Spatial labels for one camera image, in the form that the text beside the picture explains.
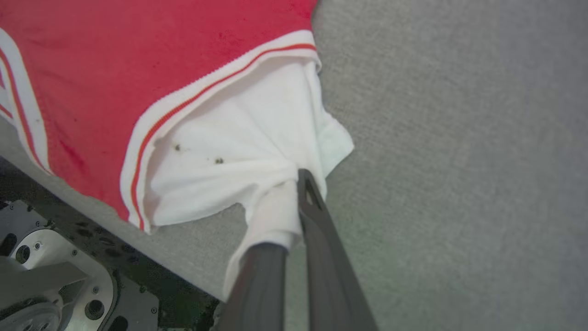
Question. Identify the red and white jersey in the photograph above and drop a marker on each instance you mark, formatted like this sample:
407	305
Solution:
138	69

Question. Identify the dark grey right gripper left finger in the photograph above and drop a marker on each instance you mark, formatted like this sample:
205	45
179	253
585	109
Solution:
257	289

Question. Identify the grey fabric sofa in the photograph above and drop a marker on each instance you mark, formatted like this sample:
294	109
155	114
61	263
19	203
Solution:
459	161

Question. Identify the silver metal robot base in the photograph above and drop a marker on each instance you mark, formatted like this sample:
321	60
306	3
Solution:
46	257

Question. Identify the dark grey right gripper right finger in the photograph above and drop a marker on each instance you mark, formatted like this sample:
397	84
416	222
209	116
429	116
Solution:
330	266

